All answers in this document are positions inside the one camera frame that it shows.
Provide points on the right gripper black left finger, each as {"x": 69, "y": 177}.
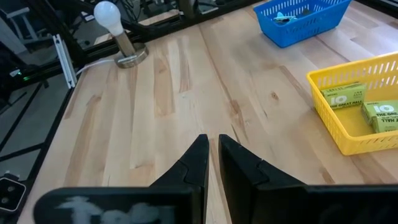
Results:
{"x": 186, "y": 202}

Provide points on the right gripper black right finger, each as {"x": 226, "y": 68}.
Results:
{"x": 255, "y": 202}

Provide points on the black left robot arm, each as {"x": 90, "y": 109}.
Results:
{"x": 188, "y": 7}

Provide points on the yellow plastic basket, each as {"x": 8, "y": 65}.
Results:
{"x": 326, "y": 124}

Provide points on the blue plastic basket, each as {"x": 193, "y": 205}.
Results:
{"x": 280, "y": 35}

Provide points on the light bulb table lamp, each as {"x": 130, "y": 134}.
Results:
{"x": 124, "y": 43}

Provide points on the black box with white rim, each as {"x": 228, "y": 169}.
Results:
{"x": 11, "y": 194}

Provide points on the aluminium rail piece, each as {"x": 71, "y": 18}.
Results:
{"x": 65, "y": 62}

